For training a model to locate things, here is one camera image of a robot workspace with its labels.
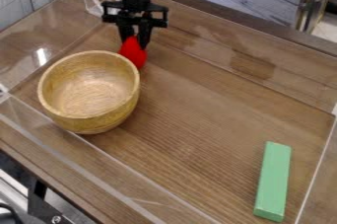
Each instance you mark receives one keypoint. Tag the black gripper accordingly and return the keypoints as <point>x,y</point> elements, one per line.
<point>153,14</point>

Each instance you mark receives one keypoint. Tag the red plush fruit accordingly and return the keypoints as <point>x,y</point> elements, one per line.
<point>132,51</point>

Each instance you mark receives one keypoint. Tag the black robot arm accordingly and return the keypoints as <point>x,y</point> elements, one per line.
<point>136,5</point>

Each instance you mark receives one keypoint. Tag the wooden bowl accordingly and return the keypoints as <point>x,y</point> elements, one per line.
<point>89,91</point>

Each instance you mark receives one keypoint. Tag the metal table leg background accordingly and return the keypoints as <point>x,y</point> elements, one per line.
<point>309,14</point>

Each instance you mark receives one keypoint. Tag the green rectangular block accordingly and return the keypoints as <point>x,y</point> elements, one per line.
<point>270,199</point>

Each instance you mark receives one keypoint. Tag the clear acrylic corner bracket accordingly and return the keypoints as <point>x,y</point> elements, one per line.
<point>95,9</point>

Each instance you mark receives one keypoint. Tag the black table frame bracket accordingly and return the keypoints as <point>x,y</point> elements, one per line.
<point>39,208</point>

